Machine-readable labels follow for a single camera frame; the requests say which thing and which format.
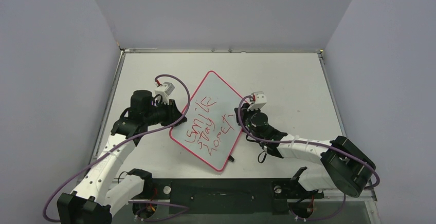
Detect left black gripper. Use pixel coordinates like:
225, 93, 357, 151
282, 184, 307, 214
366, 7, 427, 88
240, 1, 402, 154
144, 98, 187, 128

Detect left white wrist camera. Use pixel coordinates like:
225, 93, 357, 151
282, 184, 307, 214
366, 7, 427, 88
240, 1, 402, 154
154, 82, 175, 104

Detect purple cable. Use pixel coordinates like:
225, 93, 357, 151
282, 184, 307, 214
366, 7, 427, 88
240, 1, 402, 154
42, 74, 191, 223
237, 95, 381, 221

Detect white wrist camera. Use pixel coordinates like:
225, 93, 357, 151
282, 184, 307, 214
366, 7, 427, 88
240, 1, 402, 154
154, 82, 175, 104
247, 91, 267, 111

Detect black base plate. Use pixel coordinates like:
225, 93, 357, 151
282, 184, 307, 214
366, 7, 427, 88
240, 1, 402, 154
133, 178, 312, 214

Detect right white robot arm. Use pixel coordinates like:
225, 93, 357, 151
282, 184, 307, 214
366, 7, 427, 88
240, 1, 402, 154
234, 103, 380, 198

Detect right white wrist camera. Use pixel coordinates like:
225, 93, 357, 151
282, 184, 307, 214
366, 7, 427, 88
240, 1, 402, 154
247, 91, 267, 111

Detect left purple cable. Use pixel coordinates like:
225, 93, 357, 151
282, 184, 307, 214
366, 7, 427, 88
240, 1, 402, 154
42, 74, 191, 223

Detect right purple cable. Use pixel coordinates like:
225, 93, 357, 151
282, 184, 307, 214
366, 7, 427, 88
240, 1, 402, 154
237, 95, 381, 221

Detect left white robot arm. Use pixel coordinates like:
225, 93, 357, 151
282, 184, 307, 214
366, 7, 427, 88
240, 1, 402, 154
57, 87, 187, 223

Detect pink framed whiteboard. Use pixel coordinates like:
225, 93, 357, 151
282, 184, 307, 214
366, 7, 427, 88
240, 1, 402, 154
169, 70, 242, 172

